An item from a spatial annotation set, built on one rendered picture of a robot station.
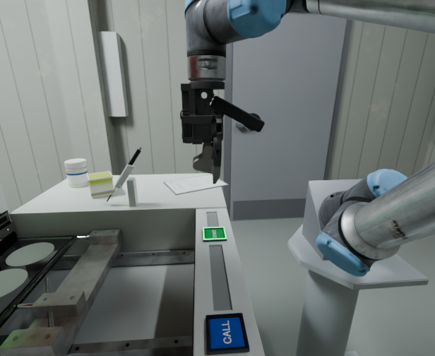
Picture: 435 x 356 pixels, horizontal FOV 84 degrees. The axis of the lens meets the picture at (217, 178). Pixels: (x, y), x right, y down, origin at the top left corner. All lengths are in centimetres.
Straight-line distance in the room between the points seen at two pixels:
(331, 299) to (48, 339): 74
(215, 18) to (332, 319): 89
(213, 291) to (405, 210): 32
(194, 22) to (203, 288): 46
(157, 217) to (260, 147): 184
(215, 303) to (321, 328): 61
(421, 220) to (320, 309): 59
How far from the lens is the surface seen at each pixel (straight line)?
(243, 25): 41
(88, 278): 67
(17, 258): 80
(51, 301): 61
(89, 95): 233
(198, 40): 49
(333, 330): 100
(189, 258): 74
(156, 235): 79
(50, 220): 86
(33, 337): 55
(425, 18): 44
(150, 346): 55
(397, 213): 45
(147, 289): 69
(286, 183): 266
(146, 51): 245
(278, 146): 252
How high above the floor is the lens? 128
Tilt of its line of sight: 18 degrees down
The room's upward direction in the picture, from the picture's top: straight up
